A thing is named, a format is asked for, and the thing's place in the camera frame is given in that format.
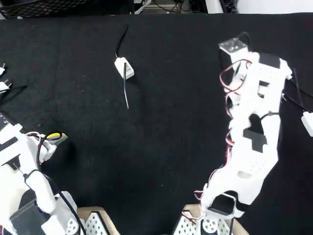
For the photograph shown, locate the white outlet socket block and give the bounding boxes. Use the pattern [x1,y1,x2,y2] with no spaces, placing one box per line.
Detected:
[300,111,313,138]
[113,56,135,80]

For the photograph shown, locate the black plastic crate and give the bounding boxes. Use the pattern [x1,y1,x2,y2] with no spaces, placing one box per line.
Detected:
[0,0,134,19]

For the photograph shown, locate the thin black cable strip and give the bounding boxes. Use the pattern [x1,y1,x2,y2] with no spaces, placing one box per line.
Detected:
[123,62,130,110]

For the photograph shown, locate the black cable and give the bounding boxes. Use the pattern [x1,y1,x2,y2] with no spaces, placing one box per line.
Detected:
[281,68,313,115]
[114,23,130,59]

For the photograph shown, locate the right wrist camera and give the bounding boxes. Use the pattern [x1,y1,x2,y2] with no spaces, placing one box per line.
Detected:
[218,37,248,54]

